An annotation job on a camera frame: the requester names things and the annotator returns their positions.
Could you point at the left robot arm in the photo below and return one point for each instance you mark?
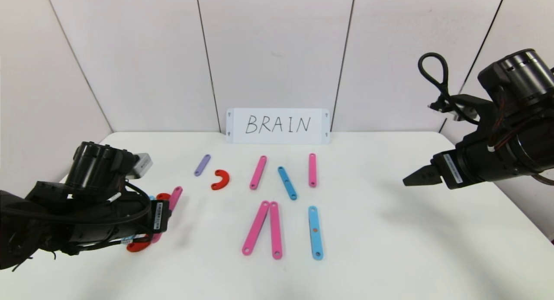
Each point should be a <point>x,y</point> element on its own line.
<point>65,217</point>

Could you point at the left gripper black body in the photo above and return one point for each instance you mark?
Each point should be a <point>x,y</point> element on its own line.
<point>159,216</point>

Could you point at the white BRAIN sign card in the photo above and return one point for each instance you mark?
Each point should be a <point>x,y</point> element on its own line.
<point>259,137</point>

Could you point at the short pink plastic bar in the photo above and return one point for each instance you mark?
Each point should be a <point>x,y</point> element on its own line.
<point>312,170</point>

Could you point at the small red plastic arc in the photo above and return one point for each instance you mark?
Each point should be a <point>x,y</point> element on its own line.
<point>226,178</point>

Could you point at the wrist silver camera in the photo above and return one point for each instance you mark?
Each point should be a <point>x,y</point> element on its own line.
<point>452,111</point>
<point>142,165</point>

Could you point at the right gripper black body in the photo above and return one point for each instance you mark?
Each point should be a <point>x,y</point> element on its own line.
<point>450,170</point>

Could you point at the short purple plastic bar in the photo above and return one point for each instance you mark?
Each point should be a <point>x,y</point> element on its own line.
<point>202,165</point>

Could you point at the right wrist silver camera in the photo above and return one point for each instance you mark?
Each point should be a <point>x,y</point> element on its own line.
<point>452,111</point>

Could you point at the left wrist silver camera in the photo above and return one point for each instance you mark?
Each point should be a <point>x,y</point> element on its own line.
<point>142,165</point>

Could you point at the blue bar with orange underside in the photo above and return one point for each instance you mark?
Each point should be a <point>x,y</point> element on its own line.
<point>316,241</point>

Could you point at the medium blue plastic bar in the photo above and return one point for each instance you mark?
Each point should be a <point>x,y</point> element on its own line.
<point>287,183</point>

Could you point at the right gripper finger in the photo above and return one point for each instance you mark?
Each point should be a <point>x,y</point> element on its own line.
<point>426,177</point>

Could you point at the large red plastic arc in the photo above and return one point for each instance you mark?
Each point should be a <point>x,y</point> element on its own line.
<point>138,247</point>
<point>163,196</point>

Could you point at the long pink plastic bar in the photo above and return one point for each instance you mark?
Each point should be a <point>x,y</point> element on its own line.
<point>256,227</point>
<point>275,229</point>
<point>175,197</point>
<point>258,172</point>

